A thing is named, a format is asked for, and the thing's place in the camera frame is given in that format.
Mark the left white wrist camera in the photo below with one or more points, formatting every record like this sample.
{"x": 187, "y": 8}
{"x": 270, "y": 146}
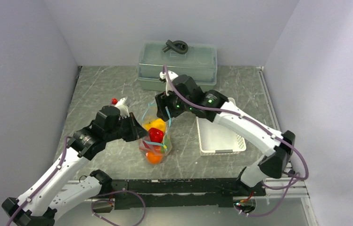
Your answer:
{"x": 123, "y": 105}

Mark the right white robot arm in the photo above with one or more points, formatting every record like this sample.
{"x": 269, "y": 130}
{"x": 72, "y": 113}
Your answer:
{"x": 182, "y": 95}

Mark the clear zip top bag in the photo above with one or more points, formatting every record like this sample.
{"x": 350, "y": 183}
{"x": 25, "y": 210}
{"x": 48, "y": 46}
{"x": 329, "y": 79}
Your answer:
{"x": 157, "y": 144}

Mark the white perforated plastic basket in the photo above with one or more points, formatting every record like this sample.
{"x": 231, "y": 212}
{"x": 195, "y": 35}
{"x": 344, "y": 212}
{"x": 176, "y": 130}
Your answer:
{"x": 215, "y": 139}

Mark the red orange carrot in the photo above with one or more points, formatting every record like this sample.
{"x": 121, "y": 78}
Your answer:
{"x": 156, "y": 149}

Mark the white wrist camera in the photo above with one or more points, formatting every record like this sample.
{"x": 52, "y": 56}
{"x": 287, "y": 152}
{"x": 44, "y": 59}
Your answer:
{"x": 168, "y": 78}
{"x": 123, "y": 105}

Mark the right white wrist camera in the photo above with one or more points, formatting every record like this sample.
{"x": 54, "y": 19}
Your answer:
{"x": 168, "y": 78}

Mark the orange tangerine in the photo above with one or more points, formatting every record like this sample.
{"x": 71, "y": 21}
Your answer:
{"x": 153, "y": 158}

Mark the red bell pepper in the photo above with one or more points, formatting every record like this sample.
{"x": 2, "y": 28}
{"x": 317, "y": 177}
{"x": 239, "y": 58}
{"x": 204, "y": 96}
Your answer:
{"x": 156, "y": 135}

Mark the yellow lemon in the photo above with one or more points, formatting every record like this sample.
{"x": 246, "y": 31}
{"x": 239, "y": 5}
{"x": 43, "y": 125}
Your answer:
{"x": 157, "y": 124}

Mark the green plastic storage box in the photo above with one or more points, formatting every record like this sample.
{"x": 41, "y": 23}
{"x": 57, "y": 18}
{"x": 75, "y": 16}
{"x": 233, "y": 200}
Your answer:
{"x": 200, "y": 63}

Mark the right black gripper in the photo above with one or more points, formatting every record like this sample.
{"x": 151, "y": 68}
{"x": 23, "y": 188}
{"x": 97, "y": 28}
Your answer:
{"x": 162, "y": 100}

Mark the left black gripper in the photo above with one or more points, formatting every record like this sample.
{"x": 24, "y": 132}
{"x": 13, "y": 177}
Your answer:
{"x": 136, "y": 130}

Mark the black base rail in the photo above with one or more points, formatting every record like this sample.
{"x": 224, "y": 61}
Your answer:
{"x": 221, "y": 192}

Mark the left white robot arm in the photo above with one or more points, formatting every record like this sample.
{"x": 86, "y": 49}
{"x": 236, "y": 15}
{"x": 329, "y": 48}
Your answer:
{"x": 44, "y": 202}

